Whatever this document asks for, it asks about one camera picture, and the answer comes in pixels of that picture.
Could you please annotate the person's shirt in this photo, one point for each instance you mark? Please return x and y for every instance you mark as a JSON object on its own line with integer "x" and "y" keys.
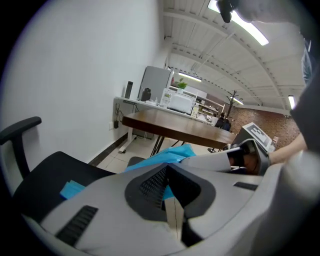
{"x": 307, "y": 112}

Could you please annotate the black jar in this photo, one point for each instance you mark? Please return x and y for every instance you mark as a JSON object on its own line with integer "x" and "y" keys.
{"x": 146, "y": 95}

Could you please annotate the white desk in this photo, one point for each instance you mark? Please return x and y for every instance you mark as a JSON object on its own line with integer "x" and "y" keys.
{"x": 129, "y": 135}

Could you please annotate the ceiling tube light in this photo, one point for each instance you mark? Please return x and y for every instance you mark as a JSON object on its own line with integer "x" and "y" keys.
{"x": 190, "y": 76}
{"x": 291, "y": 102}
{"x": 250, "y": 30}

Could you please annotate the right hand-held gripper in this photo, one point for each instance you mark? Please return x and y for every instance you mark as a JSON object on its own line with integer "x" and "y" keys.
{"x": 257, "y": 135}

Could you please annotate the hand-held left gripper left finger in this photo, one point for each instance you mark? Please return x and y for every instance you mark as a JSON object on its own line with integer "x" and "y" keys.
{"x": 112, "y": 200}

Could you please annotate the green potted plant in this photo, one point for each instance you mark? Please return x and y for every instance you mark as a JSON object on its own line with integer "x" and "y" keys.
{"x": 182, "y": 85}

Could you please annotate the white microwave oven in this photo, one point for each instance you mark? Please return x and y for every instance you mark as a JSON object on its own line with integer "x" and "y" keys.
{"x": 181, "y": 103}

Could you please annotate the white wall socket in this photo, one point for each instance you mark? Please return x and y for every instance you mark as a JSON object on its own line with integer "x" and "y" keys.
{"x": 111, "y": 126}

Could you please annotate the black tall cylinder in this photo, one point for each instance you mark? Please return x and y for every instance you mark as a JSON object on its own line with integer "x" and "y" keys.
{"x": 128, "y": 90}

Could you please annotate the person's head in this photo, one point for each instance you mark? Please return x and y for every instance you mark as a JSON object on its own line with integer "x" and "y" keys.
{"x": 270, "y": 11}

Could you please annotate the black office chair with armrest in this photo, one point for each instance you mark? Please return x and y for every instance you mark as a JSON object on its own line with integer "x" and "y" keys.
{"x": 50, "y": 180}

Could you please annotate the black wall adapter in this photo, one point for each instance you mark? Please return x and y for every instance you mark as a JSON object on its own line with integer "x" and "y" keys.
{"x": 116, "y": 124}

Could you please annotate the brown wooden table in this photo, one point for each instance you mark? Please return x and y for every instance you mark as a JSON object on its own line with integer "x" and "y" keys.
{"x": 175, "y": 125}

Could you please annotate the black head-worn camera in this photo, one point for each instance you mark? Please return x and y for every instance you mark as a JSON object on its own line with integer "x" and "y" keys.
{"x": 226, "y": 11}

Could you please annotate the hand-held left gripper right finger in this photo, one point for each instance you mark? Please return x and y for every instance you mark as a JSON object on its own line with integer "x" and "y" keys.
{"x": 220, "y": 200}

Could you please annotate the black coat rack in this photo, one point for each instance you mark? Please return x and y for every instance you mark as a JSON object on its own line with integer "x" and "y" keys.
{"x": 231, "y": 100}

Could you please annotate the person's right forearm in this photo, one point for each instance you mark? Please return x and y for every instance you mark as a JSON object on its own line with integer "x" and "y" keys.
{"x": 287, "y": 150}

